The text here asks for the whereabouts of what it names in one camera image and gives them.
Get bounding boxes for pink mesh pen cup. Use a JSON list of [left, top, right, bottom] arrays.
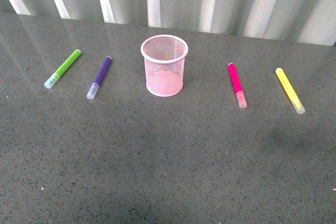
[[141, 35, 188, 97]]

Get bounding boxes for yellow marker pen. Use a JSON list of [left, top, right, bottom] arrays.
[[275, 68, 306, 114]]

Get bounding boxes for green marker pen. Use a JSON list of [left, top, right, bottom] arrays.
[[44, 49, 81, 89]]

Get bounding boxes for purple marker pen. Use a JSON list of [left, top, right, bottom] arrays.
[[86, 56, 112, 100]]

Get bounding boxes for white pleated curtain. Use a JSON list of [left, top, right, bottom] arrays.
[[1, 0, 335, 46]]

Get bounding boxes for pink marker pen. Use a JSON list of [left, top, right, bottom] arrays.
[[227, 62, 247, 109]]

